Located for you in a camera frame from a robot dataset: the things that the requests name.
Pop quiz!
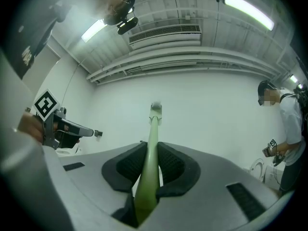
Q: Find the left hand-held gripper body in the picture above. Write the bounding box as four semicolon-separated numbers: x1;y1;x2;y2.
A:
33;89;80;151

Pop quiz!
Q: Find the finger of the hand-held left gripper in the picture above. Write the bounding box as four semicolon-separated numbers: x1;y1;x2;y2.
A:
57;119;95;138

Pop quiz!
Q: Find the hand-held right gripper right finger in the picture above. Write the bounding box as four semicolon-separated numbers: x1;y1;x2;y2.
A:
144;142;286;231

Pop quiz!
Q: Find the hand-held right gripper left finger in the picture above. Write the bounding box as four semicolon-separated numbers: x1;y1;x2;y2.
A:
59;142;148;231

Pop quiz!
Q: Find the green toilet brush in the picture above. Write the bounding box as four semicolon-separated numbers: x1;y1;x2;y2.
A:
134;102;165;228

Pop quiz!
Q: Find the white toilet with tall tank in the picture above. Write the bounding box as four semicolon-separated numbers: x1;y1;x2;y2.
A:
55;145;82;157

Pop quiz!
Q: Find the person's black shirt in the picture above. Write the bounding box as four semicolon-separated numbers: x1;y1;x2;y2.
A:
6;3;73;80

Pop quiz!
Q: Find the row of white ceiling pipes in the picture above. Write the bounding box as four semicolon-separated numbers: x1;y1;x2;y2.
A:
87;53;280;87

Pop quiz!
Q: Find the person's head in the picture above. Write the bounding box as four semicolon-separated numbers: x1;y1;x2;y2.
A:
96;0;136;26

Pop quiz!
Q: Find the white ceiling air conditioner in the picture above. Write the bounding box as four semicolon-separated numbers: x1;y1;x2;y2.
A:
128;25;202;51

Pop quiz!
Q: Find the black head-worn camera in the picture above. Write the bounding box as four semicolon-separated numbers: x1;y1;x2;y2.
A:
116;16;139;36

